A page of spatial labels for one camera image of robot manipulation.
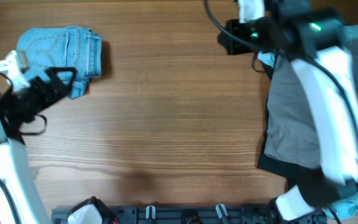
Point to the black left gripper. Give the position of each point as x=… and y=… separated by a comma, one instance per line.
x=46, y=96

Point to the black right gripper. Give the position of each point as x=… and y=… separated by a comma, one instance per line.
x=232, y=46

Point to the light blue denim jeans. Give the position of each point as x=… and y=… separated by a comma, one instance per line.
x=77, y=47

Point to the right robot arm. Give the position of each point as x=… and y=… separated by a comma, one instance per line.
x=313, y=43

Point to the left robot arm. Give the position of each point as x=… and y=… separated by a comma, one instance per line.
x=19, y=199

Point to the grey shirt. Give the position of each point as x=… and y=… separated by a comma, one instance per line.
x=291, y=132

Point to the black garment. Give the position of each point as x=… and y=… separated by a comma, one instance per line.
x=278, y=168

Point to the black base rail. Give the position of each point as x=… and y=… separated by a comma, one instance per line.
x=245, y=214

